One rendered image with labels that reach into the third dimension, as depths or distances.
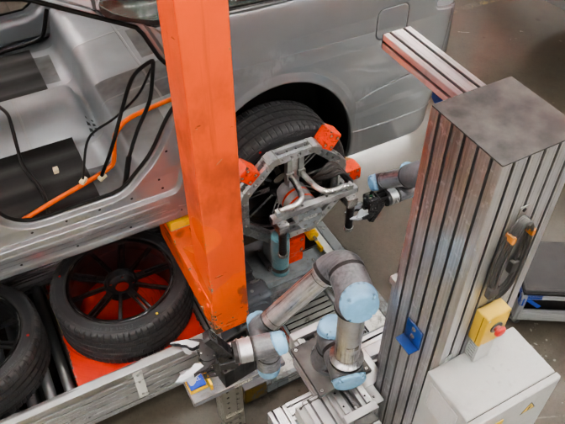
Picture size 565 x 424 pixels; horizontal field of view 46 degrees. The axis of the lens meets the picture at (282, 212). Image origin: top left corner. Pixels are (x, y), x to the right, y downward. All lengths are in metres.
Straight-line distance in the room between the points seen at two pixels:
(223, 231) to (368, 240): 1.69
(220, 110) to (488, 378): 1.15
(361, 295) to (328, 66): 1.34
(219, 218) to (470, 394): 1.04
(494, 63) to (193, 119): 3.91
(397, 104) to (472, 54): 2.44
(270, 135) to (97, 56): 1.27
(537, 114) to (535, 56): 4.23
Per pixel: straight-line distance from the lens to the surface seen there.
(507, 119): 1.61
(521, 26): 6.25
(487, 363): 2.12
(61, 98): 3.61
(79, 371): 3.27
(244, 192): 2.85
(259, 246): 3.64
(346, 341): 2.11
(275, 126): 2.88
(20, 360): 3.09
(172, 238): 3.11
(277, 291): 3.52
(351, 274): 1.94
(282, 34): 2.75
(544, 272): 3.63
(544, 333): 3.83
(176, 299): 3.11
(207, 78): 2.02
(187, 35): 1.92
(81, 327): 3.11
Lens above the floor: 2.97
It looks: 46 degrees down
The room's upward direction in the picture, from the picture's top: straight up
